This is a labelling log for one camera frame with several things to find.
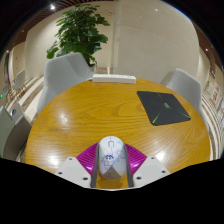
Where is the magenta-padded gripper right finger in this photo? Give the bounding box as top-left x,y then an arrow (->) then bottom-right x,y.
123,143 -> 171,188

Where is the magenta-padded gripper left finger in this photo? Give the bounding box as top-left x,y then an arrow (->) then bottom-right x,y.
53,143 -> 101,189

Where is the white computer mouse with cartoon print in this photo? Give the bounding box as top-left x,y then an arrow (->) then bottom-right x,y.
97,135 -> 128,181

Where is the black mouse pad with green lines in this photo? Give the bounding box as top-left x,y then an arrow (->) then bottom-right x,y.
136,90 -> 192,127

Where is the grey green armchair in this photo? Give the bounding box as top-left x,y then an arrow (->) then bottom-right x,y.
0,102 -> 33,161

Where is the white power strip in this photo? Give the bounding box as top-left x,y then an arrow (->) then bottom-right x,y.
91,73 -> 138,85

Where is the grey shell chair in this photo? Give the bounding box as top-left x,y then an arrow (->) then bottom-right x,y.
36,51 -> 96,116
159,67 -> 210,132

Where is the small grey chair with wooden legs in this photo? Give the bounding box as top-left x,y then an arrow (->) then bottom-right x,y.
11,68 -> 28,95

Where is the large green potted plant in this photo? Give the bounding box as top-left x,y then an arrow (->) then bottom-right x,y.
46,3 -> 111,69

